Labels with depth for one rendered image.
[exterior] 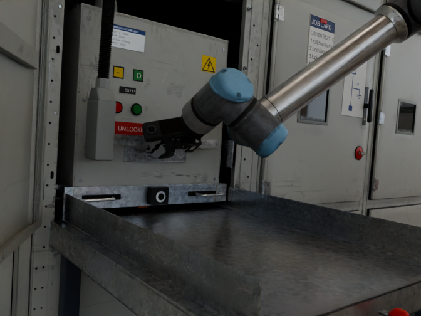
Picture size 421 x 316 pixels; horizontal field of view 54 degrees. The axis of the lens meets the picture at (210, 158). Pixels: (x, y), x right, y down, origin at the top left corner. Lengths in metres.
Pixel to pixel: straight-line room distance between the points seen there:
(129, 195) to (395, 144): 1.35
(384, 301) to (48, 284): 0.76
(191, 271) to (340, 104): 1.25
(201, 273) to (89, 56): 0.72
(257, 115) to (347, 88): 0.90
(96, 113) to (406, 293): 0.75
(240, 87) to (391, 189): 1.35
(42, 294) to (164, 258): 0.52
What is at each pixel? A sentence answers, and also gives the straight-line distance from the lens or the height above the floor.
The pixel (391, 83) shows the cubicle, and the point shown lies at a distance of 2.07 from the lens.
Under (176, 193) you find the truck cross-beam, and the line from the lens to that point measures 1.26.
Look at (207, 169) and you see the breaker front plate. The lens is 1.33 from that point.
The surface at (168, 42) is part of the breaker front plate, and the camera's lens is 1.26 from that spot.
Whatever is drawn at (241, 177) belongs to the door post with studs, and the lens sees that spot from 1.38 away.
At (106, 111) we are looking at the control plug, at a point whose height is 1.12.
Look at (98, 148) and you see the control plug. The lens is 1.02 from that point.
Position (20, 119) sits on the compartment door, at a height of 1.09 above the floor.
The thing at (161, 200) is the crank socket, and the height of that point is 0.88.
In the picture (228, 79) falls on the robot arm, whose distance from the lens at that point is 0.90.
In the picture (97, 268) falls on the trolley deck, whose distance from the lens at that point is 0.82.
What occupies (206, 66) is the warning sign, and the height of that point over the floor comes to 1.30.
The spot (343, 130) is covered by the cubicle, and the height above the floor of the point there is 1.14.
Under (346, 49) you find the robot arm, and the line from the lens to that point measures 1.17.
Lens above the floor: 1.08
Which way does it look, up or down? 3 degrees down
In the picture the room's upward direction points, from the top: 4 degrees clockwise
